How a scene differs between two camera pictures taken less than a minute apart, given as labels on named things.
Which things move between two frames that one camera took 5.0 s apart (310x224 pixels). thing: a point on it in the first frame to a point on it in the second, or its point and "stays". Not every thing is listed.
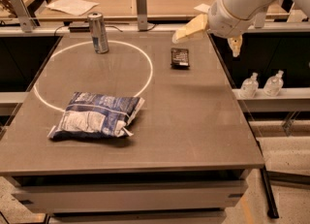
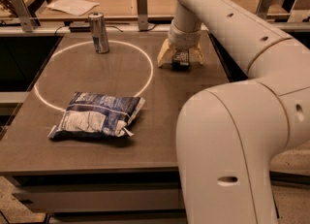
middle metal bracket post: x=141 y=10 stays
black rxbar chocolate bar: x=179 y=58 stays
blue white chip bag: x=90 y=114 stays
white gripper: x=222 y=20 to x=184 y=40
